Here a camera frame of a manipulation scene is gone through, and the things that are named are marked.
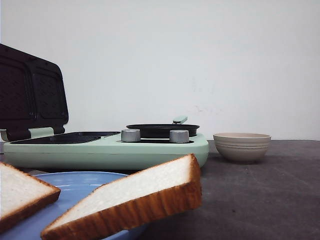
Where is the left silver control knob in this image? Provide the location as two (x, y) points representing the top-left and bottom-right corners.
(120, 129), (141, 143)

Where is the silver control knob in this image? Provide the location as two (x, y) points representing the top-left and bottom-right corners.
(120, 129), (141, 143)
(169, 129), (189, 144)

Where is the mint green breakfast maker base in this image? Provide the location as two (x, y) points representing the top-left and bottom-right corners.
(3, 133), (209, 170)

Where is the breakfast maker hinged lid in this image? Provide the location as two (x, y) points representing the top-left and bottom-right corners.
(0, 44), (69, 142)

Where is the white bread slice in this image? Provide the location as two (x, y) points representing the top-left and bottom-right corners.
(40, 153), (202, 240)
(0, 162), (61, 233)

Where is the beige ceramic bowl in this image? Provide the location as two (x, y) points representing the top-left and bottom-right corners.
(213, 132), (271, 163)

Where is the black round frying pan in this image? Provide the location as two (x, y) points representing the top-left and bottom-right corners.
(126, 115), (200, 139)

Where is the right silver control knob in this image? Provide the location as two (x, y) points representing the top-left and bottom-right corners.
(169, 129), (189, 144)

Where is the blue plastic plate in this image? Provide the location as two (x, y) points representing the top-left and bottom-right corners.
(0, 170), (151, 240)

